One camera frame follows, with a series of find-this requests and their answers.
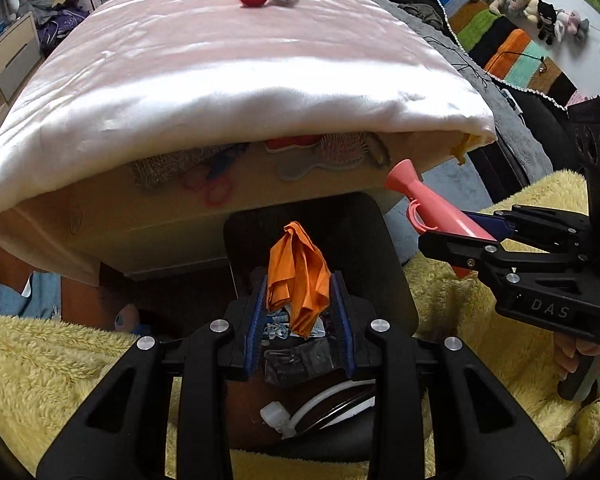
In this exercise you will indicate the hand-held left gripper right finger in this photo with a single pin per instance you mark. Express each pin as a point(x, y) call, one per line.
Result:
point(342, 325)

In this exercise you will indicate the brown woven mat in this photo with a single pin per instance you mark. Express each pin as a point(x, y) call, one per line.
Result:
point(170, 167)

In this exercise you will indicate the white blue wrapper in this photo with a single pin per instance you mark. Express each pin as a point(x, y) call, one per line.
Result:
point(280, 327)

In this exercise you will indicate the person's right hand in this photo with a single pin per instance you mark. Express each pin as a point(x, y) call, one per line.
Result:
point(564, 360)

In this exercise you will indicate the dark green cloth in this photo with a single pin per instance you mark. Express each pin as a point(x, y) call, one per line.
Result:
point(422, 14)

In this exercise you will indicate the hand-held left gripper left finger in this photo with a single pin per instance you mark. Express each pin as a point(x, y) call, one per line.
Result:
point(256, 325)

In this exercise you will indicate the wooden table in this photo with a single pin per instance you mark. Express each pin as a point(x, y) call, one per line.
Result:
point(180, 240)

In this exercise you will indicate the grey bone-shaped pad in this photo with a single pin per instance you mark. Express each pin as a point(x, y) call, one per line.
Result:
point(297, 167)

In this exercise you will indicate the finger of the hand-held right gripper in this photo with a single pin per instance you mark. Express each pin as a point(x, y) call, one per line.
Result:
point(450, 251)
point(487, 225)

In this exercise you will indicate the yellow table corner guard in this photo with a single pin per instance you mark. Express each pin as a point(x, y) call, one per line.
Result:
point(464, 147)

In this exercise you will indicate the pink bristle hairbrush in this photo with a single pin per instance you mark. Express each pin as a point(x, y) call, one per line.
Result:
point(347, 150)

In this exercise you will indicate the pink plastic toy horn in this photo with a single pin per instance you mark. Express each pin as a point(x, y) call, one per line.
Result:
point(435, 205)

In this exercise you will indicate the pink satin tablecloth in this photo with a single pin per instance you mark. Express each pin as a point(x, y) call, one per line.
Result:
point(230, 70)

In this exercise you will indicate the yellow fluffy blanket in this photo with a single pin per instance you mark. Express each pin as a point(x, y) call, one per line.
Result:
point(55, 370)

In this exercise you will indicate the wooden cabinet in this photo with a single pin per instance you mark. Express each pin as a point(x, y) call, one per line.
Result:
point(7, 65)

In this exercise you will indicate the light blue cloth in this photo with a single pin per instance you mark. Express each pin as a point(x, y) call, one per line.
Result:
point(25, 300)

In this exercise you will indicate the orange paper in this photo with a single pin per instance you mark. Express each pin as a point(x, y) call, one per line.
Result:
point(300, 280)

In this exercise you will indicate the clear plastic wrapper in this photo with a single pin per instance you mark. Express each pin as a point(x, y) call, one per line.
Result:
point(300, 362)

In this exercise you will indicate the black trash bin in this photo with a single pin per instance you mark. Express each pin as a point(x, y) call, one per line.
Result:
point(365, 245)

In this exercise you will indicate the purple bag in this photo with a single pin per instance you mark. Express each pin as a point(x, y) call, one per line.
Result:
point(62, 30)

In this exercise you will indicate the colourful striped knitted blanket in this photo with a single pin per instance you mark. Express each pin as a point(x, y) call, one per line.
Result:
point(500, 50)

